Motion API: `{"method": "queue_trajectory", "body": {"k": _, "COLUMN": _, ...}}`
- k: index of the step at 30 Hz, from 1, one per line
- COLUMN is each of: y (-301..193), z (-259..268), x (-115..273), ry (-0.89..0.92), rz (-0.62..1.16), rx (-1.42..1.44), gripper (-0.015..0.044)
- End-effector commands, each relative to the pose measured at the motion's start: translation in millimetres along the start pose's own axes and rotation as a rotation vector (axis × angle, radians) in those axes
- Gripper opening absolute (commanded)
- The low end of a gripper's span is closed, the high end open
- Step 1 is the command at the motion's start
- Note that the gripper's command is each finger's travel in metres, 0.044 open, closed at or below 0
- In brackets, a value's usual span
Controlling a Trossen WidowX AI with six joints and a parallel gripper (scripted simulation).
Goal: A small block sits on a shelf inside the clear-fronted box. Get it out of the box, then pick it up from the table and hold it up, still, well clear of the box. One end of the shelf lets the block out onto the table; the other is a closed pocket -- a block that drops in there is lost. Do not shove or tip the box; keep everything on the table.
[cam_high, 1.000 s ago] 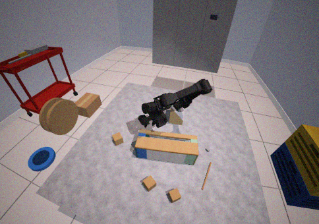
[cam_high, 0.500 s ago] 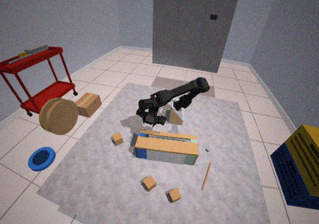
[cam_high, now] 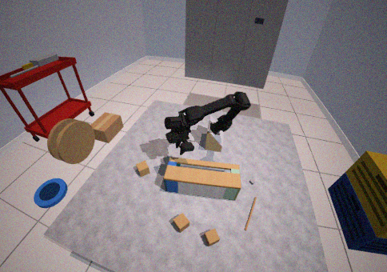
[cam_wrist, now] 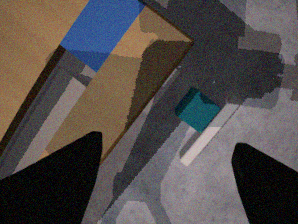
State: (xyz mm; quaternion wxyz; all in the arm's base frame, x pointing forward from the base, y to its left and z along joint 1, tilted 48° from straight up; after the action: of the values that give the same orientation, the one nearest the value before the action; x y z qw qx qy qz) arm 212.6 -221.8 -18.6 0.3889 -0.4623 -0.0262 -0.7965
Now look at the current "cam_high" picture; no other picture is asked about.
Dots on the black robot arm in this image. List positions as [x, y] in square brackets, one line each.
[195, 114]

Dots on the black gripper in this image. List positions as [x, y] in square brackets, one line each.
[185, 146]

